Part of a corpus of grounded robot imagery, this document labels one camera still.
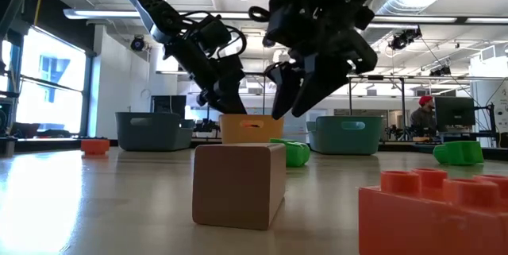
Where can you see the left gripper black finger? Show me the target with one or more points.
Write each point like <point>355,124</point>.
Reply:
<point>210,102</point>
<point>234,98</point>

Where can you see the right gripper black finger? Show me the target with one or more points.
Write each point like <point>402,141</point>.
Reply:
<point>285,88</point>
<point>317,84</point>

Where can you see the green notched block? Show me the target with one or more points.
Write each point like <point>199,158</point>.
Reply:
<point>297,155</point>
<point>460,153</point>

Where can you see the rectangular wooden block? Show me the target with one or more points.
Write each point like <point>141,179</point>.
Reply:
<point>238,187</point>

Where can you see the small red block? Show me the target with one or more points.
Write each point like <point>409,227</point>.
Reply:
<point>95,147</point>

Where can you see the small orange block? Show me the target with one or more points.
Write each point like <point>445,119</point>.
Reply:
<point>416,223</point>

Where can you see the orange plastic bin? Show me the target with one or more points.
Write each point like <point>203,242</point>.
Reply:
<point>238,134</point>

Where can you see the black box-shaped screen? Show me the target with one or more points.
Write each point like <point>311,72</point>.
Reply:
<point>168,104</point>

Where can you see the teal plastic bin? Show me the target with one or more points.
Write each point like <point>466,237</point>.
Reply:
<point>343,137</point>

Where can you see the ceiling strip light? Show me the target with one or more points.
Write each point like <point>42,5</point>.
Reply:
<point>244,16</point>
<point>416,19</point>
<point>99,14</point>
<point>484,20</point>

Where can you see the grey-blue plastic bin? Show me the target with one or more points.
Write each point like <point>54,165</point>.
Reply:
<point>152,134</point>

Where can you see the black ceiling-mounted projector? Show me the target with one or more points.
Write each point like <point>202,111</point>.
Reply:
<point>405,38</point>

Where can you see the round black ceiling spot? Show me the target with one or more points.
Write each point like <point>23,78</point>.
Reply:
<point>137,43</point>

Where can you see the red cap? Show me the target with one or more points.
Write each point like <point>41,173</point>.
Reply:
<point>425,100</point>

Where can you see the small black ceiling device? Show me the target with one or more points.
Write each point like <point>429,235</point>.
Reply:
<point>440,71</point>

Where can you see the person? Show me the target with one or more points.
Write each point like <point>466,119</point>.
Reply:
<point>422,118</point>

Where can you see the black computer monitor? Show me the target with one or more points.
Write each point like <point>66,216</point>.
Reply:
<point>454,110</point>

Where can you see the large bright window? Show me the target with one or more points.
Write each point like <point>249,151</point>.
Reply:
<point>51,88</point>

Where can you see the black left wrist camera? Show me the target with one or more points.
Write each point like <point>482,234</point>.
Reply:
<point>214,32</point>

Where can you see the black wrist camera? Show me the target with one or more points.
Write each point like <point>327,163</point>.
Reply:
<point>282,26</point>
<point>214,32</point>

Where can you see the black workstation frame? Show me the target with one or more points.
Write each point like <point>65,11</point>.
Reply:
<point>375,77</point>

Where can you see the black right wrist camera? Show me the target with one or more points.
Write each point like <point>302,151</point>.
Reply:
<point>282,26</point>

